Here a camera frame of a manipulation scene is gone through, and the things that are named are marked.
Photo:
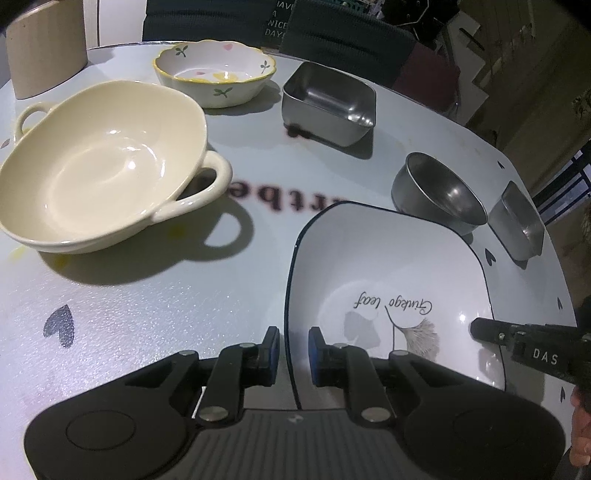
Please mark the round stainless steel bowl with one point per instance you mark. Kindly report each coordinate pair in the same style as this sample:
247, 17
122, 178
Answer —
438, 194

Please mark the beige jug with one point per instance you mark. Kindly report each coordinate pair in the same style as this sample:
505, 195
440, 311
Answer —
46, 46

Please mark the square stainless steel container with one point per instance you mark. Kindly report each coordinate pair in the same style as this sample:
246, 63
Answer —
328, 94
519, 221

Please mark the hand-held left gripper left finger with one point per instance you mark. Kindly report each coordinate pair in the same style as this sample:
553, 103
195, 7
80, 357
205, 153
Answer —
273, 356

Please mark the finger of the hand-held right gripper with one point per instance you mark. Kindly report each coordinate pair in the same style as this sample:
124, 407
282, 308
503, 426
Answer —
491, 331

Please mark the floral bowl yellow rim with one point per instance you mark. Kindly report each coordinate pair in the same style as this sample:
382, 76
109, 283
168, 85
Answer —
217, 69

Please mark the maroon chair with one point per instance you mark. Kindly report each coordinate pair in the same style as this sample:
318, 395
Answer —
429, 76

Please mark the white square plate black rim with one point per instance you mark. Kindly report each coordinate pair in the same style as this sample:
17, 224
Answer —
369, 258

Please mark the black lettered sign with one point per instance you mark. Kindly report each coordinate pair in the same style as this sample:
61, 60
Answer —
274, 25

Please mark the person's right hand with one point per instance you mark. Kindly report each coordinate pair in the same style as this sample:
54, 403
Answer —
582, 424

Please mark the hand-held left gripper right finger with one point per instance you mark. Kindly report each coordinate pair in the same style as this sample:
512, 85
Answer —
315, 356

